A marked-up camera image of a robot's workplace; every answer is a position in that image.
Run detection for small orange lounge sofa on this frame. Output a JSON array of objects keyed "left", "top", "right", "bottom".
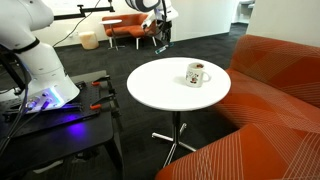
[{"left": 101, "top": 13, "right": 158, "bottom": 50}]

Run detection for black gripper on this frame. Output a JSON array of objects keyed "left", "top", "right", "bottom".
[{"left": 155, "top": 19, "right": 173, "bottom": 47}]

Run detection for black robot workbench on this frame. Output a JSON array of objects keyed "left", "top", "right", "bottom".
[{"left": 0, "top": 69, "right": 126, "bottom": 180}]

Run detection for white printed mug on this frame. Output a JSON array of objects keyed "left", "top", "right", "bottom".
[{"left": 184, "top": 62, "right": 212, "bottom": 89}]

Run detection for orange handled black clamp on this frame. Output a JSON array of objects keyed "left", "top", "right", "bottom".
[
  {"left": 89, "top": 94, "right": 117, "bottom": 112},
  {"left": 90, "top": 75, "right": 116, "bottom": 88}
]

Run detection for orange patterned corner sofa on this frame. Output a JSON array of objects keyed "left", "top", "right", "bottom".
[{"left": 154, "top": 34, "right": 320, "bottom": 180}]

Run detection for chrome table pedestal base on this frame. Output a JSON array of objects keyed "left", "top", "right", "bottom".
[{"left": 151, "top": 111, "right": 198, "bottom": 168}]

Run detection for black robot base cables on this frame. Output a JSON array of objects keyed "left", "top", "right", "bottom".
[{"left": 0, "top": 94, "right": 53, "bottom": 158}]

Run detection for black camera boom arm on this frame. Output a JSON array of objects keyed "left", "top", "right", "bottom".
[{"left": 53, "top": 0, "right": 116, "bottom": 22}]

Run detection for beige round stool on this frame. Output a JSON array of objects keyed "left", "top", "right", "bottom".
[{"left": 78, "top": 30, "right": 100, "bottom": 51}]

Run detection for small round white table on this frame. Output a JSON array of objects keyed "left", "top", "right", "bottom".
[{"left": 98, "top": 19, "right": 126, "bottom": 52}]

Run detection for black hanging cable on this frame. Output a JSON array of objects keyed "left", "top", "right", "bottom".
[{"left": 52, "top": 0, "right": 102, "bottom": 48}]

